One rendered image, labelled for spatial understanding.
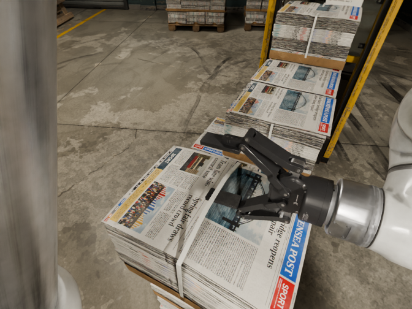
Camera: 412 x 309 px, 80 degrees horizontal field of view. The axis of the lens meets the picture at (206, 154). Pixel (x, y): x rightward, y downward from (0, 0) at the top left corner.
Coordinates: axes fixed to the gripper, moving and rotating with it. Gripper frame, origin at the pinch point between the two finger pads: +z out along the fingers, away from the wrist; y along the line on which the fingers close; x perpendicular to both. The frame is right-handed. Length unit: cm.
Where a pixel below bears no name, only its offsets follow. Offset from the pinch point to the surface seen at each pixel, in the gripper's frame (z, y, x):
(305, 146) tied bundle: -13, 25, 48
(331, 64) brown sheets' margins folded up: -13, 16, 107
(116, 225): 16.0, 10.6, -13.0
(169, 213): 7.4, 10.4, -6.1
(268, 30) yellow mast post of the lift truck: 34, 15, 160
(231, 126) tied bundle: 16, 23, 47
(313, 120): -13, 19, 56
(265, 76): 13, 16, 82
